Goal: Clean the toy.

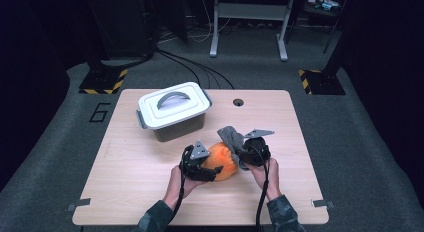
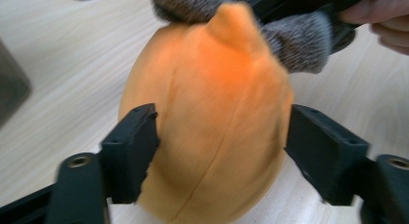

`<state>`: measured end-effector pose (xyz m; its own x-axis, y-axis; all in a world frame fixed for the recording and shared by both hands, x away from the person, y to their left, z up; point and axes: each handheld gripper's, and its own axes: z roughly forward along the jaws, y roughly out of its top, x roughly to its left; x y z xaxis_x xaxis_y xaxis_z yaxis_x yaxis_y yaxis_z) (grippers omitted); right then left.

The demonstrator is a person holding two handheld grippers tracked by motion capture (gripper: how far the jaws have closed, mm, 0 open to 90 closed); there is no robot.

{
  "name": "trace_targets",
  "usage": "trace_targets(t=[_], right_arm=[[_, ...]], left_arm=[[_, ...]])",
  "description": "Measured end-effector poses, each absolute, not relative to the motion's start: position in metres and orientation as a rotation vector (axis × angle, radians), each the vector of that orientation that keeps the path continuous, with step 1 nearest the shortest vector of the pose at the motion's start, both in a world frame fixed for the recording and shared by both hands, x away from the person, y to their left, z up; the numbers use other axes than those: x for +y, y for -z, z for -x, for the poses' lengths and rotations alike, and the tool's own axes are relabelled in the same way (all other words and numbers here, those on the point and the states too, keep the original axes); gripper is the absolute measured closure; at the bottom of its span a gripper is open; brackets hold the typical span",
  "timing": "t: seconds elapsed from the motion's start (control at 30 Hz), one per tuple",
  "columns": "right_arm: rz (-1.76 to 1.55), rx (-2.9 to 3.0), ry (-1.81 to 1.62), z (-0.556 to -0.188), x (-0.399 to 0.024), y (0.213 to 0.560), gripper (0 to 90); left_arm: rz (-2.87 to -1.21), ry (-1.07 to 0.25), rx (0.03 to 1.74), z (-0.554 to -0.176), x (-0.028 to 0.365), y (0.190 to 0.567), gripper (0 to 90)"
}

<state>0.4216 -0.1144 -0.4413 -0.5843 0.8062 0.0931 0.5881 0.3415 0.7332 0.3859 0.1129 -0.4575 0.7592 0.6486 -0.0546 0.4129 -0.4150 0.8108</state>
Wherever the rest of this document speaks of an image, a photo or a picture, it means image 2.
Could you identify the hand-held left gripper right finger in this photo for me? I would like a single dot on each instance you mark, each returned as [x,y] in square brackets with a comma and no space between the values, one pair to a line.
[328,153]

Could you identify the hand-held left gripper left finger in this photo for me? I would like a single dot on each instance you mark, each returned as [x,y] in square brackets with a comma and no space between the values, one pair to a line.
[128,159]

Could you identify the grey cloth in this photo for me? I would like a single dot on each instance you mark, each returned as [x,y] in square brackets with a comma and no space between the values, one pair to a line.
[299,43]

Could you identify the orange mango-shaped fruit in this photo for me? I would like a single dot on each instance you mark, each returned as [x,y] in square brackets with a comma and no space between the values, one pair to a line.
[212,121]

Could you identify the grey transparent storage box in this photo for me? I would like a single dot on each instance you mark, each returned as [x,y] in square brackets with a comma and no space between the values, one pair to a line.
[11,85]

